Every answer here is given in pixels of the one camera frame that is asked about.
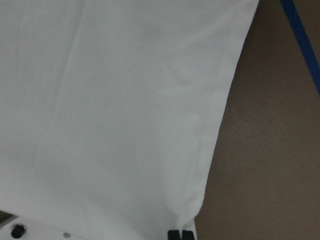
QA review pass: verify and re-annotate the white long sleeve t-shirt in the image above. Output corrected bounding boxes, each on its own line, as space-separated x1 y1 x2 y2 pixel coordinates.
0 0 258 240

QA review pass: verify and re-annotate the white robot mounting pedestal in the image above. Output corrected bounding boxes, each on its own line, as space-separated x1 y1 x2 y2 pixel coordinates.
0 216 81 240

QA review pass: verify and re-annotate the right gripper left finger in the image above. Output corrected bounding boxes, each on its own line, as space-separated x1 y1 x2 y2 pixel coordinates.
167 230 181 240

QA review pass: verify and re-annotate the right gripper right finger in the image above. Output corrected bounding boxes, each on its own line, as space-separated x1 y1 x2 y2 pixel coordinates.
182 230 194 240

